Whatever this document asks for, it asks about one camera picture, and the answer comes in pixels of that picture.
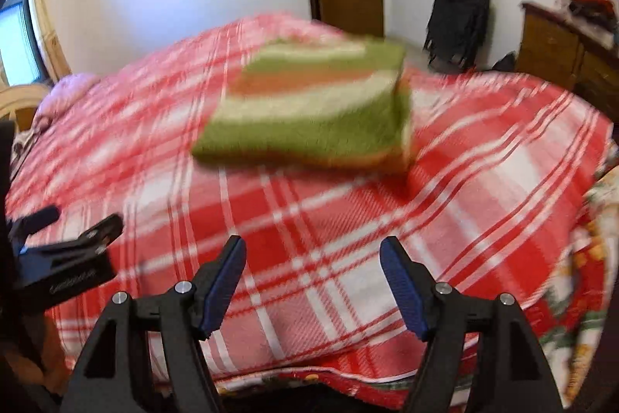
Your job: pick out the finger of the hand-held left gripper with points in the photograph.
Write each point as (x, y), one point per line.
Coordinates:
(41, 219)
(92, 236)

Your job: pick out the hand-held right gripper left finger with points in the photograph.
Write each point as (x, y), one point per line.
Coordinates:
(220, 292)

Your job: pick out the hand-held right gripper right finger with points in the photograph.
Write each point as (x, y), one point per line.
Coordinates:
(404, 292)

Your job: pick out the green striped sweater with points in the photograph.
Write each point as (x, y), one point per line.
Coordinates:
(309, 122)

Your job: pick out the grey printed pillow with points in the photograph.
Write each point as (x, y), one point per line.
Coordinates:
(24, 149)

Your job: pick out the red plaid blanket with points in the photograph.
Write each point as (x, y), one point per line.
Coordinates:
(314, 239)

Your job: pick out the round wooden headboard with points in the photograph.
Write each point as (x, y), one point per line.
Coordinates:
(24, 101)

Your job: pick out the pink pillow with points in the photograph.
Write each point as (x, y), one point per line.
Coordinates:
(67, 96)

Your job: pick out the window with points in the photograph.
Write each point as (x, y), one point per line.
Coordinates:
(17, 35)

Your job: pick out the beige patterned curtain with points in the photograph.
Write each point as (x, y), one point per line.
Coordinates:
(48, 26)

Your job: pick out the small dark bag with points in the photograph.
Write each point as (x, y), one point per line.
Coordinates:
(505, 62)

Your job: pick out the black backpack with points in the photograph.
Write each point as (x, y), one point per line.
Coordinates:
(457, 21)

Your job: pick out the wooden dresser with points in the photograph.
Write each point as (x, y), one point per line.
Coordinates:
(551, 50)

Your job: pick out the red and black bag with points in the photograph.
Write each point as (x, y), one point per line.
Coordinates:
(592, 6)

